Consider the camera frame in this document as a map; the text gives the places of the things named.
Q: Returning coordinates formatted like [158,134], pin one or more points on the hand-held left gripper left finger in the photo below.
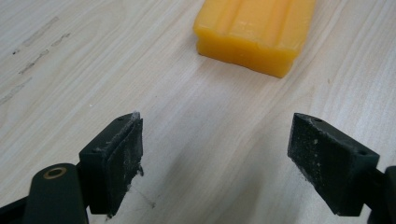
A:
[113,161]

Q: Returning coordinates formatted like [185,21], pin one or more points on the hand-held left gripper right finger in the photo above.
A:
[327,165]

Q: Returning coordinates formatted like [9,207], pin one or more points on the yellow soap bar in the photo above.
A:
[253,34]

